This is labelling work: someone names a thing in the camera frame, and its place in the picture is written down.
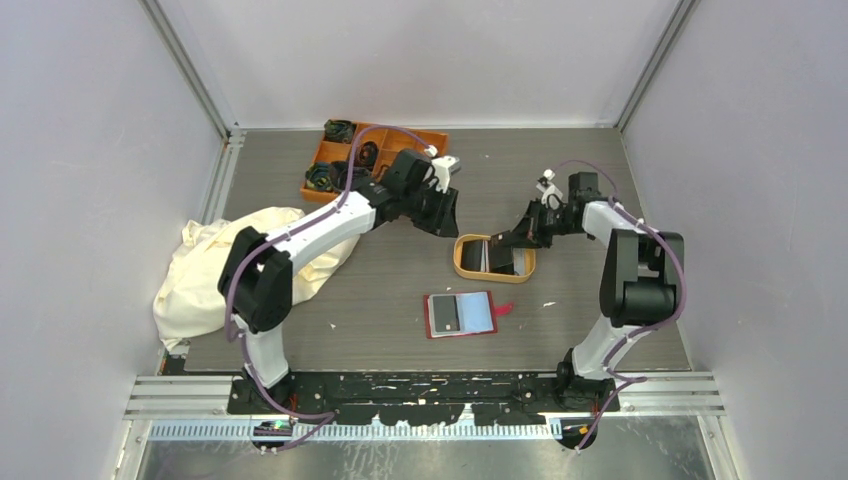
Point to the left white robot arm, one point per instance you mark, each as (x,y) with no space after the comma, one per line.
(257,281)

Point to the dark rolled belt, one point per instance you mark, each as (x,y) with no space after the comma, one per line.
(339,131)
(366,155)

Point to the cream cloth bag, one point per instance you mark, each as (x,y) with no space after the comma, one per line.
(188,303)

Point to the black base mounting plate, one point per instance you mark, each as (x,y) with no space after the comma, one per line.
(440,398)

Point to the dark rolled belt middle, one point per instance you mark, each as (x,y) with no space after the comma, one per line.
(366,155)

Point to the tan oval tray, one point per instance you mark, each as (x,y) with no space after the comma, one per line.
(470,261)

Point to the large black rolled belt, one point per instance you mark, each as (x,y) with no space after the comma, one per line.
(338,175)

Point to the green rolled belt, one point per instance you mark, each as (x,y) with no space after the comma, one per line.
(318,177)

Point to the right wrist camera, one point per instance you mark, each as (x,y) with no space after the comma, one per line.
(550,194)

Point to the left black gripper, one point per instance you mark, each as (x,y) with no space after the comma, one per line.
(443,222)

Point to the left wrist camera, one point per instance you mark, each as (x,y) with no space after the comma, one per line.
(442,167)

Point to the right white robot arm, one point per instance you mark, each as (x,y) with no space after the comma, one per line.
(642,286)

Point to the black card in holder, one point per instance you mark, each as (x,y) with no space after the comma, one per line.
(444,314)

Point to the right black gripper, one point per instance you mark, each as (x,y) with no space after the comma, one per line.
(529,233)

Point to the dark rolled belt top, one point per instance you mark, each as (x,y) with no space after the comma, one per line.
(339,131)

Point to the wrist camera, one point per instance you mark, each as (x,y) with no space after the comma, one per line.
(550,194)
(442,167)

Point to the red card holder wallet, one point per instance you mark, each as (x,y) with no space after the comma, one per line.
(478,314)

